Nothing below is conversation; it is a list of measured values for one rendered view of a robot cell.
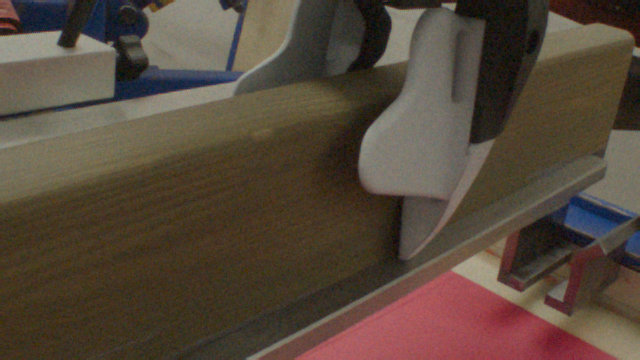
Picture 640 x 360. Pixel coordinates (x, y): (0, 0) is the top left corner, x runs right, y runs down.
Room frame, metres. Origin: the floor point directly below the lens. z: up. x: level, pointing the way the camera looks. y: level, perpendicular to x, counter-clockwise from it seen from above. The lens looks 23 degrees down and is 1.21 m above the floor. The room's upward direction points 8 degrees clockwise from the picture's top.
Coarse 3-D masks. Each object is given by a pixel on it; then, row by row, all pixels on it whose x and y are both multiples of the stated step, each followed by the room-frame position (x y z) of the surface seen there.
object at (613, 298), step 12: (504, 240) 0.51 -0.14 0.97; (564, 240) 0.48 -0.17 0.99; (492, 252) 0.51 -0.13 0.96; (576, 252) 0.47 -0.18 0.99; (564, 264) 0.48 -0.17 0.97; (552, 276) 0.48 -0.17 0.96; (564, 276) 0.48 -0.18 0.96; (624, 276) 0.45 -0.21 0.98; (636, 276) 0.45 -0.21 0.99; (612, 288) 0.45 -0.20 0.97; (624, 288) 0.45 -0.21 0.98; (636, 288) 0.44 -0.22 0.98; (600, 300) 0.46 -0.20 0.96; (612, 300) 0.45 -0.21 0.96; (624, 300) 0.45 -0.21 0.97; (636, 300) 0.44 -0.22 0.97; (624, 312) 0.45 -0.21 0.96; (636, 312) 0.44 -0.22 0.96
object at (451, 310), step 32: (448, 288) 0.45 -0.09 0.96; (480, 288) 0.46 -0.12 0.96; (384, 320) 0.40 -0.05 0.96; (416, 320) 0.41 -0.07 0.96; (448, 320) 0.41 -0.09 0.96; (480, 320) 0.42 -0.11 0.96; (512, 320) 0.42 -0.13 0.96; (544, 320) 0.43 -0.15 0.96; (320, 352) 0.36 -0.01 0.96; (352, 352) 0.37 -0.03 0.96; (384, 352) 0.37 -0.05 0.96; (416, 352) 0.37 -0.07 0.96; (448, 352) 0.38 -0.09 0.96; (480, 352) 0.38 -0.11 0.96; (512, 352) 0.39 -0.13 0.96; (544, 352) 0.39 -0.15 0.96; (576, 352) 0.40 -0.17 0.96
